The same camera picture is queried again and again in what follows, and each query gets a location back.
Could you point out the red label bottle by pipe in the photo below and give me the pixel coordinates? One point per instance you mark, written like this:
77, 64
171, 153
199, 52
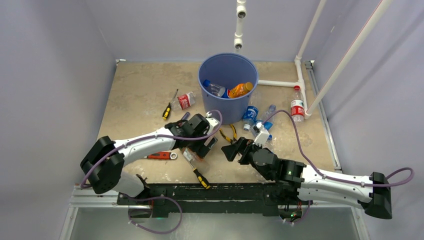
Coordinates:
297, 106

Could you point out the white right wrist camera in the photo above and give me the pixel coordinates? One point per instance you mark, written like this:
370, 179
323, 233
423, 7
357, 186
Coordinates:
262, 134

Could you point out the orange juice bottle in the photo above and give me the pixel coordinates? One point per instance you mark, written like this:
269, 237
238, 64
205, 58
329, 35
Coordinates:
240, 90

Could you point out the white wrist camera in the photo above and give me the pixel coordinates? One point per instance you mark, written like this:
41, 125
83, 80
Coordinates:
262, 134
213, 123

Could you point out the Pepsi bottle blue label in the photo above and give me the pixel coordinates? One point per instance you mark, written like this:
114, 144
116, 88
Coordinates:
215, 89

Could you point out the overhead white camera mount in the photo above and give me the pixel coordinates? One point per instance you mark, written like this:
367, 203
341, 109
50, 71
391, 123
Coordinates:
241, 13

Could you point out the blue plastic bin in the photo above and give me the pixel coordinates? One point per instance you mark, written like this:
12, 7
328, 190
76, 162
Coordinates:
227, 70

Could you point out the aluminium frame rail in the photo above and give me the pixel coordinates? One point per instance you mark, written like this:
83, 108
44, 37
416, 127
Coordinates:
99, 217

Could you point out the clear bottle white cap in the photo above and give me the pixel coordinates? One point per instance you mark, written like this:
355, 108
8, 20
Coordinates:
250, 116

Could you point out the black yellow screwdriver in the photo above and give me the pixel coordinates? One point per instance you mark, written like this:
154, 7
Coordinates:
167, 111
202, 180

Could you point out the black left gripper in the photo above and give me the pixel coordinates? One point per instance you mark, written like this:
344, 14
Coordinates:
201, 149

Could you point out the red handled adjustable wrench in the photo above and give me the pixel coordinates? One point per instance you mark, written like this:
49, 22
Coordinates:
162, 155

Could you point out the orange tea bottle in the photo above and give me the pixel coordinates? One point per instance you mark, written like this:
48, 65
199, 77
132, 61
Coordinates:
201, 164

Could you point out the blue red screwdriver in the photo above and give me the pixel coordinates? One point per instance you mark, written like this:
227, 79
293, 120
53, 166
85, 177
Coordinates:
186, 116

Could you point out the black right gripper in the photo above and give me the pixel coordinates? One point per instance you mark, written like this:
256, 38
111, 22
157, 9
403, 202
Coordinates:
244, 144

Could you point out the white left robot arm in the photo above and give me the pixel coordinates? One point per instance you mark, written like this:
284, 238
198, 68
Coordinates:
104, 163

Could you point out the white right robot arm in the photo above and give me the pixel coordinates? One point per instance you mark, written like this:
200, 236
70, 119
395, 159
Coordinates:
370, 193

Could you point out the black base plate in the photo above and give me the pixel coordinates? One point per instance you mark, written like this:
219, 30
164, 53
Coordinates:
267, 199

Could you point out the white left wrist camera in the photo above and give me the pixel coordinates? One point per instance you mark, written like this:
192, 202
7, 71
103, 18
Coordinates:
213, 123

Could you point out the clear bottle red label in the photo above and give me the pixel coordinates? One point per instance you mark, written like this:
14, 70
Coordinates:
186, 100

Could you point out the crushed blue label bottle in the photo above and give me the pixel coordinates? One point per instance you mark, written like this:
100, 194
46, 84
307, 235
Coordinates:
266, 119

